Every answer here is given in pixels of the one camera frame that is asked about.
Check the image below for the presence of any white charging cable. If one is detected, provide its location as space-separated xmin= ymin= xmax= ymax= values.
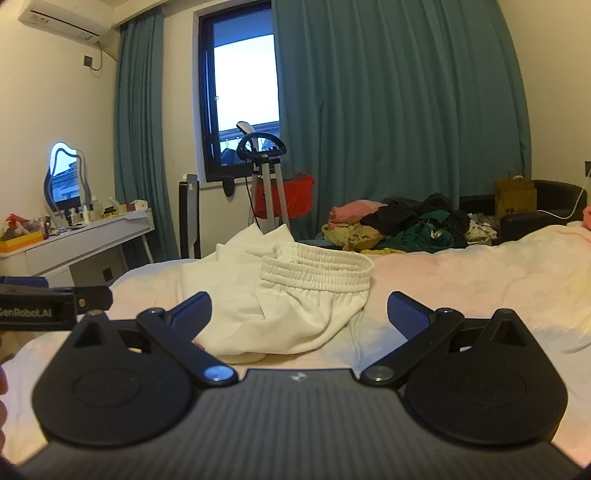
xmin=534 ymin=175 xmax=591 ymax=221

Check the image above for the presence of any brown paper bag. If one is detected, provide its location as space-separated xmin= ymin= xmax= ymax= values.
xmin=494 ymin=176 xmax=539 ymax=219

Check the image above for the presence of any white chair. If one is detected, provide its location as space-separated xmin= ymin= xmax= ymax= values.
xmin=235 ymin=121 xmax=293 ymax=232

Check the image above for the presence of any white air conditioner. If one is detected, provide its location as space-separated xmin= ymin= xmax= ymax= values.
xmin=17 ymin=0 xmax=112 ymax=45

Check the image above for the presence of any orange box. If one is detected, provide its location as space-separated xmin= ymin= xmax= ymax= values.
xmin=0 ymin=230 xmax=45 ymax=254

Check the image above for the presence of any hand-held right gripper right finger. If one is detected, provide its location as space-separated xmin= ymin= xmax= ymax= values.
xmin=360 ymin=291 xmax=529 ymax=387

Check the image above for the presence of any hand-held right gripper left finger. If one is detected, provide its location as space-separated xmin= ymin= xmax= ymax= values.
xmin=69 ymin=292 xmax=238 ymax=387

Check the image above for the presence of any wavy lit mirror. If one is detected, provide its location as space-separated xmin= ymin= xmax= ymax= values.
xmin=43 ymin=141 xmax=92 ymax=219

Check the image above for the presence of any black framed window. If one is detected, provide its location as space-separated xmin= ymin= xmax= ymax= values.
xmin=198 ymin=1 xmax=283 ymax=184

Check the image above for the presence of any wide teal curtain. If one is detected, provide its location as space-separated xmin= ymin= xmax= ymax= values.
xmin=271 ymin=0 xmax=533 ymax=241

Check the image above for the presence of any black sofa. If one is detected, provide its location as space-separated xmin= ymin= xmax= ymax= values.
xmin=458 ymin=179 xmax=588 ymax=244

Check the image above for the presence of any pile of clothes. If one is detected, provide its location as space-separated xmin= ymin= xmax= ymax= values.
xmin=322 ymin=193 xmax=500 ymax=256

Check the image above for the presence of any white bed sheet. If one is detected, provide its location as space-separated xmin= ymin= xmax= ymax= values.
xmin=0 ymin=220 xmax=591 ymax=480

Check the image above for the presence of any white dressing desk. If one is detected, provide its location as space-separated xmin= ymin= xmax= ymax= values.
xmin=0 ymin=207 xmax=156 ymax=289

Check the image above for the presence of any group of cosmetic bottles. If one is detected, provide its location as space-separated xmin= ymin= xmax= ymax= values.
xmin=44 ymin=195 xmax=122 ymax=228

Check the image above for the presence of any white ribbed sock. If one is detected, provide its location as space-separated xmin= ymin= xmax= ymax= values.
xmin=181 ymin=225 xmax=376 ymax=366

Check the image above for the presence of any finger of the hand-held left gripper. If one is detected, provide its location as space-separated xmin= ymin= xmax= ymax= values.
xmin=0 ymin=275 xmax=49 ymax=289
xmin=74 ymin=285 xmax=114 ymax=312

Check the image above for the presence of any red cloth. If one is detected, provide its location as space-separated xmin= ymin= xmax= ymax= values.
xmin=281 ymin=174 xmax=316 ymax=219

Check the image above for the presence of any narrow teal curtain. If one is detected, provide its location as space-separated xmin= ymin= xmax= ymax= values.
xmin=113 ymin=6 xmax=182 ymax=246

